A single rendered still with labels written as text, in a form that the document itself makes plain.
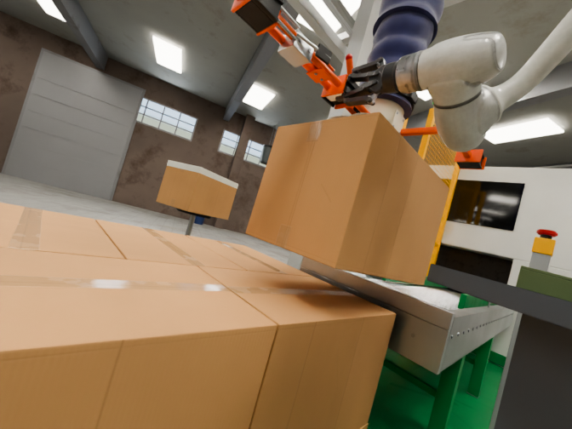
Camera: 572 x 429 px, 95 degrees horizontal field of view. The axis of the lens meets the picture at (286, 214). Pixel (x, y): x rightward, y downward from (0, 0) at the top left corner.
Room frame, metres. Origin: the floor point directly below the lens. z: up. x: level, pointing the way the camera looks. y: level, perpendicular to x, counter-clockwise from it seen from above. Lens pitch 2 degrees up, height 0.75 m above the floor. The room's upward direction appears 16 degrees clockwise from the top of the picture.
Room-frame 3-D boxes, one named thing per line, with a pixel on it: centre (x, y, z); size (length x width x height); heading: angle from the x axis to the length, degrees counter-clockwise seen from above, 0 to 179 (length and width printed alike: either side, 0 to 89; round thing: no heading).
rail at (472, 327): (1.71, -1.48, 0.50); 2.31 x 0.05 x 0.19; 133
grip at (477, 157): (1.02, -0.64, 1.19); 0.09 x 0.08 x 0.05; 43
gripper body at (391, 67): (0.70, -0.16, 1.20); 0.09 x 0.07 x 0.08; 43
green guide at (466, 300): (2.00, -1.69, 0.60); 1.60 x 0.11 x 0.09; 133
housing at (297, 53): (0.68, 0.09, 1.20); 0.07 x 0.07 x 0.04; 43
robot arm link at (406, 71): (0.65, -0.21, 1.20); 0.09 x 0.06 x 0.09; 133
